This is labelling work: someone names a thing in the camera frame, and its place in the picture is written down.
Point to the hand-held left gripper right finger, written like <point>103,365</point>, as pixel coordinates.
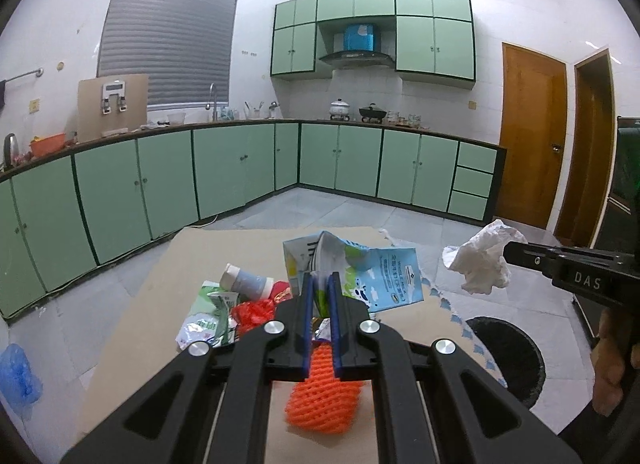
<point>334,324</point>

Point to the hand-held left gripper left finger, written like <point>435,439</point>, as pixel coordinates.
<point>309,324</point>

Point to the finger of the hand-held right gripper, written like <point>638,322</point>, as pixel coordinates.
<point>537,256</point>

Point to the red wrapper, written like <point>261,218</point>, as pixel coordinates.
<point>255,314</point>

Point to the white tissue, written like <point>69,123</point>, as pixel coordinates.
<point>480,259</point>

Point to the blue and white milk carton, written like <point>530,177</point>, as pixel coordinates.
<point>385,274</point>

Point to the small white bottle red cap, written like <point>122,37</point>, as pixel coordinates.
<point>245,283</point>

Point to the orange foam fruit net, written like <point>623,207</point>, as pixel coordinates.
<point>322,404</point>

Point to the green and white wrapper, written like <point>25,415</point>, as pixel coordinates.
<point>205,324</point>

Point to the black trash bin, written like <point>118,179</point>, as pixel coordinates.
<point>510,359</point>

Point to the person's right hand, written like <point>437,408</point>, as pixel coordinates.
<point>607,369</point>

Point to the blue patterned table cover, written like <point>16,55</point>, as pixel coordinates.
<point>465,331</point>

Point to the wooden door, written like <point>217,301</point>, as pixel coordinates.
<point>587,154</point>
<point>530,144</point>

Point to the dark glass appliance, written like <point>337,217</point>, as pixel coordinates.
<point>627,169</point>

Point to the green base cabinets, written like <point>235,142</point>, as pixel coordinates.
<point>165,184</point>

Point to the black wok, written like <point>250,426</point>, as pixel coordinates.
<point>372,114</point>

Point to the white cooking pot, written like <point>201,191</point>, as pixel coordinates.
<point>339,108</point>

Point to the utensil holder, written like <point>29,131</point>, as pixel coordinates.
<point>254,111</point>

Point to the kitchen faucet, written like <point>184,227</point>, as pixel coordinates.
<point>213,101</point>

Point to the range hood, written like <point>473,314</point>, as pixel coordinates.
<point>357,51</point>

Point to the cardboard box with white label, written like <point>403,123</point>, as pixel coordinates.
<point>100,119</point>

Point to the blue plastic bag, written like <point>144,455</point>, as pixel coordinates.
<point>19,381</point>

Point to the orange plastic basket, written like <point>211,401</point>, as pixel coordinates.
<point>47,145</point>

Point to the grey window blind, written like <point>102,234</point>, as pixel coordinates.
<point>165,39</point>

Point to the metal kettle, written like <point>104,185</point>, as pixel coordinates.
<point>10,149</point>

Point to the green wall cabinets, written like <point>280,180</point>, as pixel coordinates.
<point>445,44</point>

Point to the wall towel bar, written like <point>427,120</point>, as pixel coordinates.
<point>22,75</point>

